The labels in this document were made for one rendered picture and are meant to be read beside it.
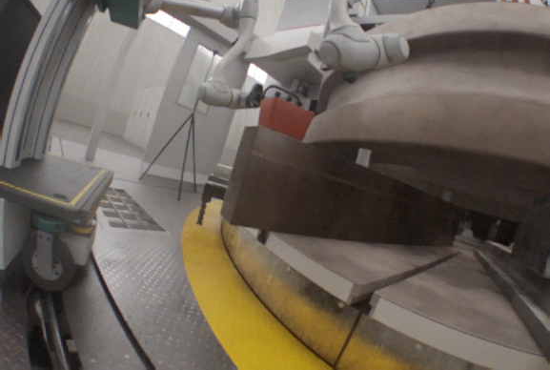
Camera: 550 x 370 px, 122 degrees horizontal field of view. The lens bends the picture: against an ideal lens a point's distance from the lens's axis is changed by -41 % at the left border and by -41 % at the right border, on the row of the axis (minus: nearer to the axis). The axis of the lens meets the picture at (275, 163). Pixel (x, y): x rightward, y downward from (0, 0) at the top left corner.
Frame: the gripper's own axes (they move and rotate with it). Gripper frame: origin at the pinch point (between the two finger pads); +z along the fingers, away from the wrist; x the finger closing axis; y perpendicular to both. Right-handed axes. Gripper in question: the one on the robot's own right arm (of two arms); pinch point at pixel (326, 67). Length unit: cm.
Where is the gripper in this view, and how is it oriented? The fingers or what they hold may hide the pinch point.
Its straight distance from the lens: 107.3
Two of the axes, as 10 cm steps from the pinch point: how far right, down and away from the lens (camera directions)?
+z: -4.7, -1.1, 8.8
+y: 2.8, -9.6, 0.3
